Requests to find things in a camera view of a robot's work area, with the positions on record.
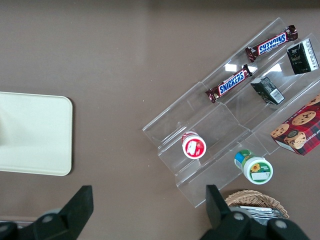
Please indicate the beige plastic tray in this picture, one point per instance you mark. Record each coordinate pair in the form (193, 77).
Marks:
(37, 135)

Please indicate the clear acrylic stepped shelf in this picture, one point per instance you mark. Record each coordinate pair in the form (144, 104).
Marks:
(225, 125)

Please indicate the light wicker basket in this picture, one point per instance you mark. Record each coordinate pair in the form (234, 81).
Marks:
(255, 198)

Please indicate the small black carton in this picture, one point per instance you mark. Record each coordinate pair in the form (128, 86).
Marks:
(301, 57)
(267, 90)

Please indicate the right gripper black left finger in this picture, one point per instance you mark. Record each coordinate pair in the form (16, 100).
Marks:
(72, 215)

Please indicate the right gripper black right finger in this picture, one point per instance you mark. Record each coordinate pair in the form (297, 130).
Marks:
(225, 222)

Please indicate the green lid yogurt cup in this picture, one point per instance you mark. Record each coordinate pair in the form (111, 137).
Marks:
(257, 170)

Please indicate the aluminium foil containers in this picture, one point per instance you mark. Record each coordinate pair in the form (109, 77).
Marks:
(262, 212)

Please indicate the red plaid cookie box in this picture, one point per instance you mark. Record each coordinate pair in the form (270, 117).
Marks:
(300, 130)

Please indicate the Snickers chocolate bar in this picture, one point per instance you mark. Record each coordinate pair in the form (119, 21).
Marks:
(272, 43)
(231, 83)

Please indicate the red lid yogurt cup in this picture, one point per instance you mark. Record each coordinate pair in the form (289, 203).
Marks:
(193, 147)

